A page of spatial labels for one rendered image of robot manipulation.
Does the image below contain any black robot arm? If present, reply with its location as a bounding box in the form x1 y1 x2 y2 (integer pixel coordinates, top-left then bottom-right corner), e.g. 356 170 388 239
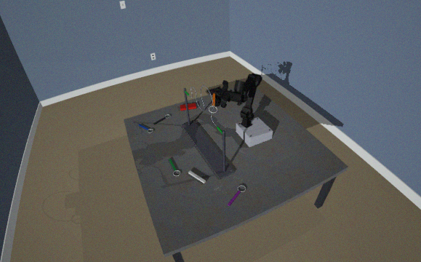
220 73 262 128

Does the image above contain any white flat bar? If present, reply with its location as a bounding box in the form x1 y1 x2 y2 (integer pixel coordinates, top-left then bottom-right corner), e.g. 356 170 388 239
188 170 206 183

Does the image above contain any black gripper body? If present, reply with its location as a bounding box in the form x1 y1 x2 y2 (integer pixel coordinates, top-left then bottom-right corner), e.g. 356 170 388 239
215 80 234 106

